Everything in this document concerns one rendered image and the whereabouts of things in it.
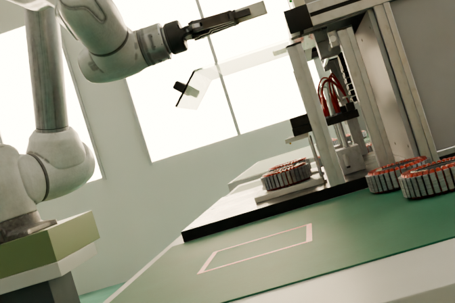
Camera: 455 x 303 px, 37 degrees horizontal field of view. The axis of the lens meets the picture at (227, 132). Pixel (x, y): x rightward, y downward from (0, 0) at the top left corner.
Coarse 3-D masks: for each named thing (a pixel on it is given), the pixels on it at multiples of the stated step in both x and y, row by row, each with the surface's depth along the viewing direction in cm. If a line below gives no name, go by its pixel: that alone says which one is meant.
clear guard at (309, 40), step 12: (300, 36) 130; (312, 36) 134; (324, 36) 140; (264, 48) 131; (276, 48) 135; (228, 60) 132; (240, 60) 137; (252, 60) 143; (264, 60) 150; (192, 72) 133; (204, 72) 139; (216, 72) 145; (228, 72) 152; (192, 84) 137; (204, 84) 150; (180, 96) 133; (192, 96) 143; (192, 108) 151
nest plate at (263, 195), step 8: (312, 176) 155; (296, 184) 146; (304, 184) 143; (312, 184) 143; (264, 192) 151; (272, 192) 144; (280, 192) 144; (288, 192) 144; (256, 200) 144; (264, 200) 144
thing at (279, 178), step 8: (280, 168) 156; (288, 168) 146; (296, 168) 146; (304, 168) 148; (264, 176) 149; (272, 176) 147; (280, 176) 146; (288, 176) 146; (296, 176) 146; (304, 176) 147; (264, 184) 149; (272, 184) 147; (280, 184) 146; (288, 184) 147
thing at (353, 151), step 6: (354, 144) 151; (336, 150) 150; (342, 150) 146; (348, 150) 146; (354, 150) 146; (360, 150) 146; (342, 156) 146; (348, 156) 146; (354, 156) 146; (360, 156) 145; (342, 162) 146; (354, 162) 146; (360, 162) 145; (342, 168) 146; (348, 168) 146; (354, 168) 146; (360, 168) 145
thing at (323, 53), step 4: (328, 40) 148; (316, 44) 148; (320, 44) 148; (324, 44) 148; (320, 48) 148; (324, 48) 148; (336, 48) 147; (320, 52) 148; (324, 52) 148; (328, 52) 148; (332, 52) 148; (336, 52) 147; (340, 52) 149; (320, 56) 148; (324, 56) 148; (328, 56) 150; (332, 56) 153
